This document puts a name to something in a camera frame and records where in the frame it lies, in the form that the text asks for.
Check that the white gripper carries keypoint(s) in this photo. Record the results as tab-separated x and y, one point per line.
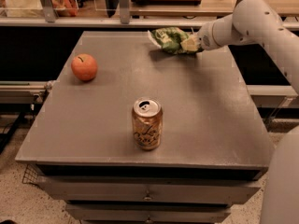
204	37

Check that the green jalapeno chip bag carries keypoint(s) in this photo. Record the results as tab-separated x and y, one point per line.
168	39

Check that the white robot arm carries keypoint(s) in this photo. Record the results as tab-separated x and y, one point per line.
253	21

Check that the red orange apple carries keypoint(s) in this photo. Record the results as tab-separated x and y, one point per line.
84	67

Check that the orange snack bag background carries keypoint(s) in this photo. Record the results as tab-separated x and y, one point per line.
65	8

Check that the gold LaCroix soda can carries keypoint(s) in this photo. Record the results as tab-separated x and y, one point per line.
147	121

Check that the grey upper drawer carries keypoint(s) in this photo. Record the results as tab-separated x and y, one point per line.
78	188

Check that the grey drawer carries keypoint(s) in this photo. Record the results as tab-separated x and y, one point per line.
147	213
78	188

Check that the grey lower drawer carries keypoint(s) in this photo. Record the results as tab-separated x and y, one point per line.
147	213

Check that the grey metal rail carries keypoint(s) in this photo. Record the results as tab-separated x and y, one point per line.
24	92

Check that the metal wire basket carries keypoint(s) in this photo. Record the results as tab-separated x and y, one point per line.
30	176

